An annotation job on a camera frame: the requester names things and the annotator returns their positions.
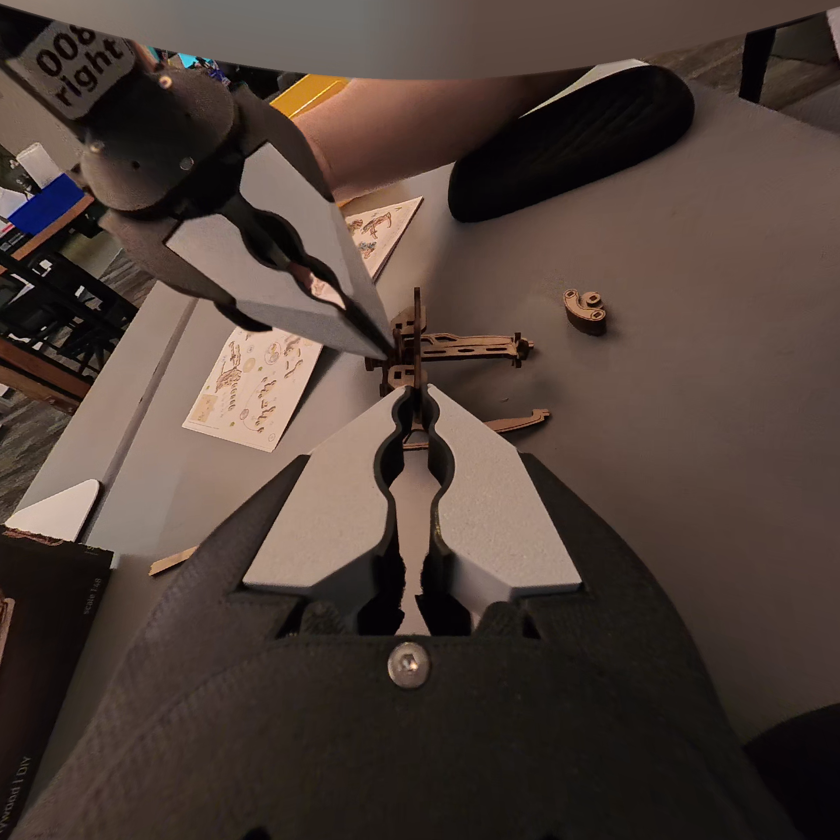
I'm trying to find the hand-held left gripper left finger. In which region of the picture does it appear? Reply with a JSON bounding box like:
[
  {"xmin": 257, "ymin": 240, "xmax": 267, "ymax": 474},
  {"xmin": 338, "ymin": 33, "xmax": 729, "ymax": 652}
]
[{"xmin": 243, "ymin": 386, "xmax": 412, "ymax": 636}]

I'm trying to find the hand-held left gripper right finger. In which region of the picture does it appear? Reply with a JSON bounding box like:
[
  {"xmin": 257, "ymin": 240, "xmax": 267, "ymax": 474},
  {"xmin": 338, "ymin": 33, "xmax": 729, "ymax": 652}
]
[{"xmin": 419, "ymin": 384, "xmax": 584, "ymax": 636}]

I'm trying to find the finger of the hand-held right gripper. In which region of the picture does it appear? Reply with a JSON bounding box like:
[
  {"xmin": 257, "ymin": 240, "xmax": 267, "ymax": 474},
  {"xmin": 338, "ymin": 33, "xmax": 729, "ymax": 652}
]
[
  {"xmin": 164, "ymin": 213, "xmax": 391, "ymax": 361},
  {"xmin": 239, "ymin": 141, "xmax": 397, "ymax": 358}
]

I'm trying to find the slotted wooden beam assembly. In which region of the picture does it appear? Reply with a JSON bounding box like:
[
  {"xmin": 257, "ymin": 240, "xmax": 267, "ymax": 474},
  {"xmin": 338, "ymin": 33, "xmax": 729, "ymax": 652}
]
[{"xmin": 364, "ymin": 287, "xmax": 534, "ymax": 427}]

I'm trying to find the curved wooden cam part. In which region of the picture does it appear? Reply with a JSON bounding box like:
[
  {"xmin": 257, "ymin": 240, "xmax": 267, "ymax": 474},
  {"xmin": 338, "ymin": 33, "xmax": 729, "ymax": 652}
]
[{"xmin": 563, "ymin": 289, "xmax": 608, "ymax": 337}]

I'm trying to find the black model kit box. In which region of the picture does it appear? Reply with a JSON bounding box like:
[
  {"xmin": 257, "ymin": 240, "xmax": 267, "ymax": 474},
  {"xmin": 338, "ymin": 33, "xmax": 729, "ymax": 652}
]
[{"xmin": 0, "ymin": 525, "xmax": 116, "ymax": 840}]

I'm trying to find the small printed instruction sheet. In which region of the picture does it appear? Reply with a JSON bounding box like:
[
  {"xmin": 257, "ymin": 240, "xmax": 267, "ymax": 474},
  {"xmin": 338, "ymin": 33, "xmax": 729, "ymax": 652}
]
[{"xmin": 340, "ymin": 196, "xmax": 424, "ymax": 281}]

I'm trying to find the thin wooden lever strip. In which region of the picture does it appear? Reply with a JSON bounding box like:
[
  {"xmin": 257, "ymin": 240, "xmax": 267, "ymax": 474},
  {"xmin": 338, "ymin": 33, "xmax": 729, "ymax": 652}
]
[{"xmin": 402, "ymin": 408, "xmax": 551, "ymax": 452}]

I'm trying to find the yellow box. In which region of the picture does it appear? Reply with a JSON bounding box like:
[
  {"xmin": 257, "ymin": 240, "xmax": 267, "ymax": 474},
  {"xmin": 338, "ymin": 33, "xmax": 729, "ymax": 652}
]
[{"xmin": 269, "ymin": 74, "xmax": 350, "ymax": 120}]

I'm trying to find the translucent plastic container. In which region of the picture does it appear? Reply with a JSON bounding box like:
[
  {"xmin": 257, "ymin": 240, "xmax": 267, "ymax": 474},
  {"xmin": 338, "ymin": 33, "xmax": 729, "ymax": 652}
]
[{"xmin": 16, "ymin": 141, "xmax": 61, "ymax": 190}]

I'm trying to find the thin wooden stick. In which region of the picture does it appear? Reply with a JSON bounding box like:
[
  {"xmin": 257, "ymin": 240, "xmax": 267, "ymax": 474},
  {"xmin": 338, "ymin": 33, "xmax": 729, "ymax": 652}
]
[{"xmin": 149, "ymin": 546, "xmax": 199, "ymax": 577}]

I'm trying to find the dark wooden rack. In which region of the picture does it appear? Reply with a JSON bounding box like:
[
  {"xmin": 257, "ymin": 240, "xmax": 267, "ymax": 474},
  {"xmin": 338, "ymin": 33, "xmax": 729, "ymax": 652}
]
[{"xmin": 0, "ymin": 243, "xmax": 142, "ymax": 411}]

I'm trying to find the black oval pad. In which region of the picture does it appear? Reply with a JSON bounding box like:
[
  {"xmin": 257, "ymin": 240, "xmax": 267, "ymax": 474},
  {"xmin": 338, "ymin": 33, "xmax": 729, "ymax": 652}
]
[{"xmin": 448, "ymin": 64, "xmax": 695, "ymax": 223}]

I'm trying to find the dark round object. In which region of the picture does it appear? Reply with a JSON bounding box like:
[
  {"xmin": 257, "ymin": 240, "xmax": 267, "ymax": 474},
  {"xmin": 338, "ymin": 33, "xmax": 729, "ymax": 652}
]
[{"xmin": 743, "ymin": 704, "xmax": 840, "ymax": 840}]

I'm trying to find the black furniture leg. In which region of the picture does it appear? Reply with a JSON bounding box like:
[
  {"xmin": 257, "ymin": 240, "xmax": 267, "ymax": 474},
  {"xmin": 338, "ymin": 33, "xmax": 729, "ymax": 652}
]
[{"xmin": 740, "ymin": 29, "xmax": 778, "ymax": 104}]

